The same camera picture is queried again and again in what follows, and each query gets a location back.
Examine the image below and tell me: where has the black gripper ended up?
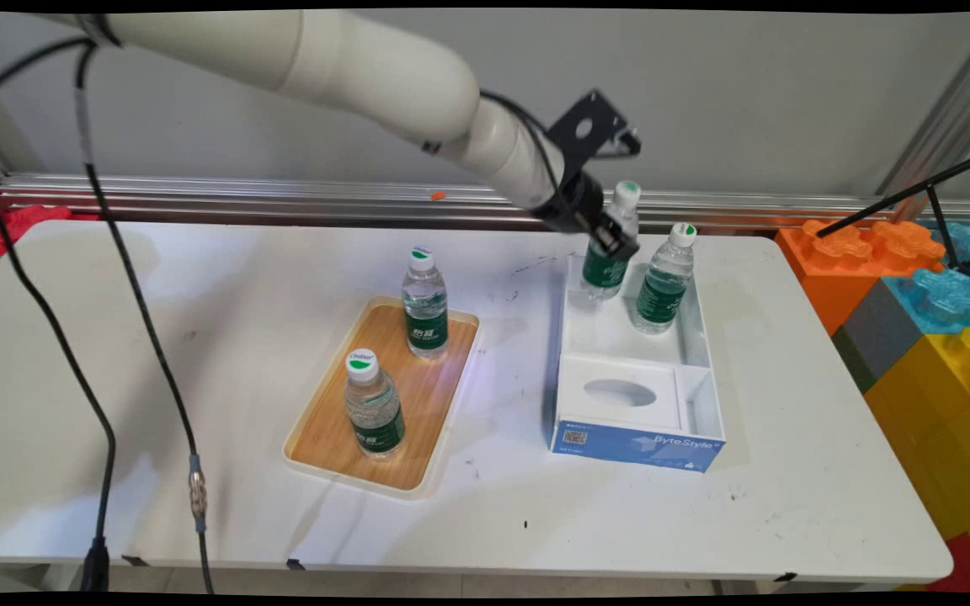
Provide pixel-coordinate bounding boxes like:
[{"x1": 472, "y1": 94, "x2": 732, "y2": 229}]
[{"x1": 532, "y1": 171, "x2": 642, "y2": 263}]

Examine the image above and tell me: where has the green label water bottle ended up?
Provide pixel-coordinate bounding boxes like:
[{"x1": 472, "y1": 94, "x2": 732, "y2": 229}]
[
  {"x1": 631, "y1": 222, "x2": 698, "y2": 336},
  {"x1": 344, "y1": 348, "x2": 407, "y2": 460},
  {"x1": 579, "y1": 179, "x2": 643, "y2": 302},
  {"x1": 402, "y1": 245, "x2": 450, "y2": 361}
]

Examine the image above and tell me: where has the white and blue cardboard box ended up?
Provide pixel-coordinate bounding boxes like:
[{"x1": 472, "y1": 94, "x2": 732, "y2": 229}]
[{"x1": 548, "y1": 252, "x2": 727, "y2": 474}]

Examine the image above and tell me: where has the orange toy building block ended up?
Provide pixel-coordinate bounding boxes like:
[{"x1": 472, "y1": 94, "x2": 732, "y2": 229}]
[{"x1": 775, "y1": 221, "x2": 947, "y2": 338}]

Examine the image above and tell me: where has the wooden tray with cream rim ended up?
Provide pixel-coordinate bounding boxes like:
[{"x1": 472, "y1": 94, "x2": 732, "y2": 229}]
[{"x1": 283, "y1": 295, "x2": 482, "y2": 499}]

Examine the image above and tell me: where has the gray toy building block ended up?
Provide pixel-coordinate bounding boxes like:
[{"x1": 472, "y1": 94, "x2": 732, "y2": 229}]
[{"x1": 830, "y1": 279, "x2": 925, "y2": 395}]

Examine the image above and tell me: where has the black tripod stand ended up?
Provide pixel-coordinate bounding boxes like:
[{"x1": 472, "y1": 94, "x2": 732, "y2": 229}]
[{"x1": 816, "y1": 147, "x2": 970, "y2": 284}]

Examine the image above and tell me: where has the light blue toy block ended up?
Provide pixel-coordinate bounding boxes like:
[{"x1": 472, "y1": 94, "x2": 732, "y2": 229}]
[
  {"x1": 927, "y1": 223, "x2": 970, "y2": 279},
  {"x1": 882, "y1": 269, "x2": 970, "y2": 336}
]

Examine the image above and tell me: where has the yellow toy building block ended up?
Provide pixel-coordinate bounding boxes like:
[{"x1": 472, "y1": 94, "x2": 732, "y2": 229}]
[{"x1": 862, "y1": 328, "x2": 970, "y2": 583}]

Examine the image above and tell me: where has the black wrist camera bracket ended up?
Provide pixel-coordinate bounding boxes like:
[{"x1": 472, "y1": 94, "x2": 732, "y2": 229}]
[{"x1": 546, "y1": 88, "x2": 642, "y2": 182}]

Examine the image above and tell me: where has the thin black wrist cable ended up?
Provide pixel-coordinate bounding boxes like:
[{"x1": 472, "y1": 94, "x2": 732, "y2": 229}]
[{"x1": 480, "y1": 88, "x2": 567, "y2": 191}]

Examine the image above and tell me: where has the aluminium rail along wall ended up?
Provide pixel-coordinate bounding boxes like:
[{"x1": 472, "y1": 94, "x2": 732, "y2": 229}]
[{"x1": 0, "y1": 173, "x2": 970, "y2": 237}]

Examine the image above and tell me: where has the black cable with metal connector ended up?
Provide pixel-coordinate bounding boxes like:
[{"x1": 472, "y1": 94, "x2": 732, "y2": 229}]
[{"x1": 72, "y1": 42, "x2": 216, "y2": 595}]

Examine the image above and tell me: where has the thick black hanging cable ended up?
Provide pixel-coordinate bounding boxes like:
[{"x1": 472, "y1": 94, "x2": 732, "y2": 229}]
[{"x1": 0, "y1": 35, "x2": 120, "y2": 594}]

